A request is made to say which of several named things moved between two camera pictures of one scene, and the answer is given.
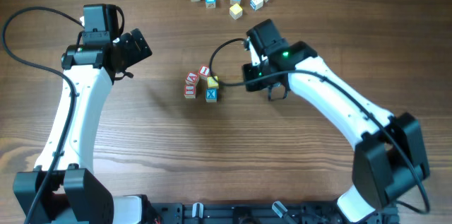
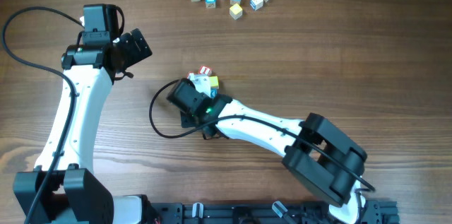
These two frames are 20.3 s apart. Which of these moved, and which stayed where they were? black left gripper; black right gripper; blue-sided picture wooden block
Moved: black right gripper
Stayed: blue-sided picture wooden block; black left gripper
